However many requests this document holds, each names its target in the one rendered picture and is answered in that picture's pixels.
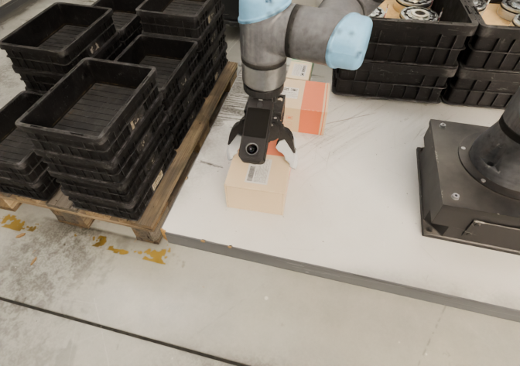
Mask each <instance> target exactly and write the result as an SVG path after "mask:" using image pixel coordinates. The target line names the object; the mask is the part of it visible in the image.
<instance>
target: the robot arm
mask: <svg viewBox="0 0 520 366"><path fill-rule="evenodd" d="M383 1H384V0H323V1H322V2H321V4H320V6H319V7H318V8H317V7H312V6H307V5H299V4H296V3H291V2H292V0H239V16H238V22H239V28H240V44H241V60H239V61H238V66H240V67H242V80H243V87H244V91H245V93H246V94H247V95H249V96H248V100H247V103H246V105H245V109H244V113H245V116H244V117H242V118H241V120H240V121H238V122H236V123H235V124H234V125H233V127H232V129H231V132H230V135H229V139H228V144H227V159H228V160H232V159H233V157H234V155H235V154H237V153H238V150H239V153H238V156H239V158H240V159H241V161H242V162H246V163H251V164H258V165H261V164H263V163H265V160H266V155H267V150H268V145H269V142H270V141H275V140H276V139H278V141H277V143H276V148H277V150H278V151H279V152H281V153H282V154H283V155H284V156H285V160H286V161H287V162H288V163H289V165H290V167H291V168H293V169H297V166H298V155H297V151H296V138H295V136H294V135H293V134H292V132H291V131H290V129H289V128H287V127H285V126H284V124H283V119H284V115H285V102H286V96H285V95H284V94H281V93H282V91H283V89H284V82H285V81H286V64H287V57H288V58H292V59H296V60H302V61H306V62H311V63H317V64H321V65H325V66H328V67H330V68H334V69H336V68H341V69H347V70H356V69H358V68H359V67H360V66H361V65H362V63H363V60H364V56H365V54H366V50H367V48H368V43H369V39H370V36H371V30H372V26H373V22H372V20H371V18H369V17H368V16H369V15H370V14H371V13H372V12H373V11H374V10H375V9H376V8H377V7H378V6H379V5H380V4H381V3H383ZM279 98H282V101H281V100H278V99H279ZM280 120H282V121H280ZM469 155H470V160H471V162H472V163H473V164H474V166H475V168H476V169H477V170H478V171H479V172H480V173H481V174H482V175H484V176H485V177H487V178H488V179H489V180H491V181H492V182H494V183H496V184H498V185H500V186H503V187H505V188H508V189H510V190H515V191H518V192H520V86H519V88H518V90H517V91H516V92H515V94H514V96H513V98H512V99H511V101H510V102H509V104H508V106H507V108H506V109H505V111H504V113H503V114H502V116H501V117H500V119H499V120H498V121H497V122H495V123H494V124H493V125H492V126H491V127H490V128H488V129H487V130H486V131H485V132H483V133H482V134H481V135H479V136H478V137H477V138H476V139H475V141H474V143H473V145H472V146H471V147H470V151H469Z"/></svg>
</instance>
